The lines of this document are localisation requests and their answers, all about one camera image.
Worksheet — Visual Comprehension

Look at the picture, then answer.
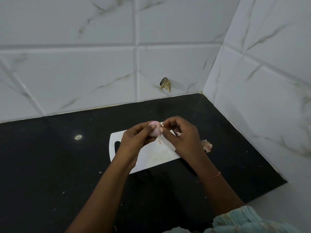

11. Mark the person's left hand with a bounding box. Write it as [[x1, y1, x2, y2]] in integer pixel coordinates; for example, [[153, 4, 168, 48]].
[[113, 123, 164, 170]]

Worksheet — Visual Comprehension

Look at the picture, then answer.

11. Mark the person's right hand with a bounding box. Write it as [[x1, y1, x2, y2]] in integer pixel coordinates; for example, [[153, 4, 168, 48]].
[[162, 116, 220, 182]]

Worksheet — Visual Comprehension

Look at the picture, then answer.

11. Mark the pile of onion peels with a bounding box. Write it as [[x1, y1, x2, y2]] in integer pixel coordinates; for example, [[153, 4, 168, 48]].
[[201, 139, 213, 153]]

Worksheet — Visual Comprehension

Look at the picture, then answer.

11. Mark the black-handled kitchen knife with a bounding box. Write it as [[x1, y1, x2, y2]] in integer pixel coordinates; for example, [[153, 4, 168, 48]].
[[179, 157, 199, 177]]

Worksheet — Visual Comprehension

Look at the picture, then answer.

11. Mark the small onion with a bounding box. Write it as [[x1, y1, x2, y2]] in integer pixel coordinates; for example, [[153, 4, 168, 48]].
[[148, 120, 163, 138]]

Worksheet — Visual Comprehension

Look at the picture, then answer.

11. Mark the person's right forearm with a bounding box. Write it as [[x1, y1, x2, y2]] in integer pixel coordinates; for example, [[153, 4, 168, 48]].
[[200, 174, 245, 217]]

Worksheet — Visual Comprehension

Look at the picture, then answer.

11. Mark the person's left forearm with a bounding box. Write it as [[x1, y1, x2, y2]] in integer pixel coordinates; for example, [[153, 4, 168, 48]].
[[65, 159, 133, 233]]

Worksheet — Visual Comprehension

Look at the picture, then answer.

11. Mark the white plastic cutting board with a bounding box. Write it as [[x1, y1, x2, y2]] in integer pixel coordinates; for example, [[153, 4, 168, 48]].
[[109, 122, 181, 174]]

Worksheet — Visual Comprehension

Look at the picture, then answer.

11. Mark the orange thread bracelet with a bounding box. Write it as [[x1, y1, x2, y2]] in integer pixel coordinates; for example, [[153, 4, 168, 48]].
[[200, 171, 222, 183]]

